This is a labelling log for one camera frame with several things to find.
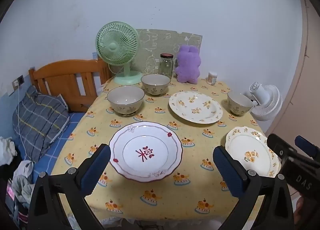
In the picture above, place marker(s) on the green desk fan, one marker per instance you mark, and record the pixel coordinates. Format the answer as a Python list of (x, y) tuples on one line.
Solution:
[(116, 44)]

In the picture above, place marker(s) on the white desk fan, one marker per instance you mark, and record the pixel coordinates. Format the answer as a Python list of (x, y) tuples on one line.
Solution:
[(267, 105)]

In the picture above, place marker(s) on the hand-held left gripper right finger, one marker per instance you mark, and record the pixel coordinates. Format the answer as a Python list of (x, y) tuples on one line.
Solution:
[(227, 170)]

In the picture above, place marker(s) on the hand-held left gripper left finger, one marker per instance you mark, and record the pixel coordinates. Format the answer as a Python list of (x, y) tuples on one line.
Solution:
[(96, 167)]

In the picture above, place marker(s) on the grey wall outlet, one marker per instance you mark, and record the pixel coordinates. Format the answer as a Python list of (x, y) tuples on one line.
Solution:
[(20, 79)]

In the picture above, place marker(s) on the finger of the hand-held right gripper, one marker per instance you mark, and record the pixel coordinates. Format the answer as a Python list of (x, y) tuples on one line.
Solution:
[(306, 146), (281, 147)]

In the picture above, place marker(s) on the wooden bed headboard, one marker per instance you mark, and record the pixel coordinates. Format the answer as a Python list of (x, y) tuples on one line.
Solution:
[(60, 69)]

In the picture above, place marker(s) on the purple plush toy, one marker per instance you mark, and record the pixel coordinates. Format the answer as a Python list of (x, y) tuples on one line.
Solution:
[(187, 67)]

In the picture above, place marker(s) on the cream scalloped floral plate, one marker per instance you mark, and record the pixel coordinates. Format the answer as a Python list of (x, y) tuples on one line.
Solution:
[(250, 145)]

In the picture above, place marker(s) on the beige floral ceramic bowl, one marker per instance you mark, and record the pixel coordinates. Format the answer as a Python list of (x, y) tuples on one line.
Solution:
[(125, 108), (238, 107), (155, 89)]

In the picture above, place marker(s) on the beige cabinet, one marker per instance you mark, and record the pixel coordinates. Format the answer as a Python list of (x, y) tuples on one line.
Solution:
[(310, 57)]

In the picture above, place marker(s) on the cream round floral plate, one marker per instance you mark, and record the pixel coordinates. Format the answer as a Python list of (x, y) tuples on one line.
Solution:
[(195, 107)]

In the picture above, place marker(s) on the pile of dark clothes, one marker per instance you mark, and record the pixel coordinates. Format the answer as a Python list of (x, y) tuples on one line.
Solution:
[(18, 210)]

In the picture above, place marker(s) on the grey crumpled garment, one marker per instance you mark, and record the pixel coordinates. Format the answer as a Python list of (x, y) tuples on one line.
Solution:
[(23, 170)]

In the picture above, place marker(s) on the glass jar with dark lid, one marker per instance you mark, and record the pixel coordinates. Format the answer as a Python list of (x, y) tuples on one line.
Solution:
[(166, 68)]

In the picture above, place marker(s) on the white red-rimmed plate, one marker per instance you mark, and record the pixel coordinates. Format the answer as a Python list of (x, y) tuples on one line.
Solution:
[(145, 145)]

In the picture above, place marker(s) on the green patterned wall mat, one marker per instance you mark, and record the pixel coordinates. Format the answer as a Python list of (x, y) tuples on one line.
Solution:
[(155, 44)]

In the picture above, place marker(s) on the blue checked bed sheet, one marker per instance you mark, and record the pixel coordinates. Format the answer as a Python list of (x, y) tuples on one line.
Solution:
[(50, 155)]

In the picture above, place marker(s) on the cotton swab container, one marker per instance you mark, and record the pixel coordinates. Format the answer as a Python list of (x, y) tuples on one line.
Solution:
[(212, 77)]

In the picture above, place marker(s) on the white crumpled cloth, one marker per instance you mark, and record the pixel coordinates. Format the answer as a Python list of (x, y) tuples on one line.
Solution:
[(6, 150)]

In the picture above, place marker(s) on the yellow cake-print tablecloth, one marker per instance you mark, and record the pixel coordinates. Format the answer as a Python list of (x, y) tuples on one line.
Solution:
[(195, 145)]

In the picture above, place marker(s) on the grey plaid pillow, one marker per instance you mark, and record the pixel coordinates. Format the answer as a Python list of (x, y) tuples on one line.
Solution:
[(40, 120)]

